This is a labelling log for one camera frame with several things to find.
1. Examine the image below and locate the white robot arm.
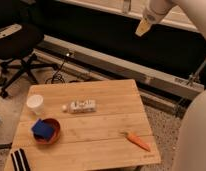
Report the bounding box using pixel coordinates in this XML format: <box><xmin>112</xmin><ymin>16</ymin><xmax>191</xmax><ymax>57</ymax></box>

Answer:
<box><xmin>135</xmin><ymin>0</ymin><xmax>206</xmax><ymax>171</ymax></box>

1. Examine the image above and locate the clear plastic bottle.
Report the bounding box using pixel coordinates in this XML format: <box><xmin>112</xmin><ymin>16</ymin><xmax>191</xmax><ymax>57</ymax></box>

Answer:
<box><xmin>62</xmin><ymin>99</ymin><xmax>96</xmax><ymax>114</ymax></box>

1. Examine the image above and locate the orange toy carrot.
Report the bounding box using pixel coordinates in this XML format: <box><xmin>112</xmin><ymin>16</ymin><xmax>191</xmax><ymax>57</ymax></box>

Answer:
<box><xmin>122</xmin><ymin>132</ymin><xmax>151</xmax><ymax>152</ymax></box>

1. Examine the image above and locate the wooden folding table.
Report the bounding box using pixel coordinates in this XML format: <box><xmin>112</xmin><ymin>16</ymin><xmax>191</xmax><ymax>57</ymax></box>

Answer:
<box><xmin>12</xmin><ymin>79</ymin><xmax>161</xmax><ymax>171</ymax></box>

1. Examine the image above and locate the black office chair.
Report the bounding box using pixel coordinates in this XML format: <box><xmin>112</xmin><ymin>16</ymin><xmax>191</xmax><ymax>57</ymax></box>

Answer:
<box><xmin>0</xmin><ymin>0</ymin><xmax>60</xmax><ymax>100</ymax></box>

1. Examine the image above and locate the red-brown bowl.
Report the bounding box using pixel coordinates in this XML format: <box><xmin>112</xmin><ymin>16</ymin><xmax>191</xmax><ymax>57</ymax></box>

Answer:
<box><xmin>31</xmin><ymin>118</ymin><xmax>61</xmax><ymax>145</ymax></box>

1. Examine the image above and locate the white paper cup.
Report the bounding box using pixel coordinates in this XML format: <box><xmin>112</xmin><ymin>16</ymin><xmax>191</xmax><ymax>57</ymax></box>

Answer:
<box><xmin>26</xmin><ymin>94</ymin><xmax>44</xmax><ymax>115</ymax></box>

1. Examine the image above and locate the blue sponge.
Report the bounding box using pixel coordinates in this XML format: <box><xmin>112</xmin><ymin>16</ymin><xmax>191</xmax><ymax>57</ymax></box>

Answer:
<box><xmin>31</xmin><ymin>119</ymin><xmax>54</xmax><ymax>140</ymax></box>

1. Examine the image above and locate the black white striped cloth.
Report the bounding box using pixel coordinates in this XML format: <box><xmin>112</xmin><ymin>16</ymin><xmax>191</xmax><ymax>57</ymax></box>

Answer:
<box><xmin>11</xmin><ymin>148</ymin><xmax>31</xmax><ymax>171</ymax></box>

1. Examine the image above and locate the grey metal floor rail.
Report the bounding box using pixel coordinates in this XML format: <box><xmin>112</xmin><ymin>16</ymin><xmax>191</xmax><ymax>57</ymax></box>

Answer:
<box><xmin>39</xmin><ymin>35</ymin><xmax>204</xmax><ymax>111</ymax></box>

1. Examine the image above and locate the black cable on floor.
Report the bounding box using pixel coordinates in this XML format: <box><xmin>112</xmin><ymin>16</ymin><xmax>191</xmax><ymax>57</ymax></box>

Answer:
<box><xmin>44</xmin><ymin>50</ymin><xmax>72</xmax><ymax>85</ymax></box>

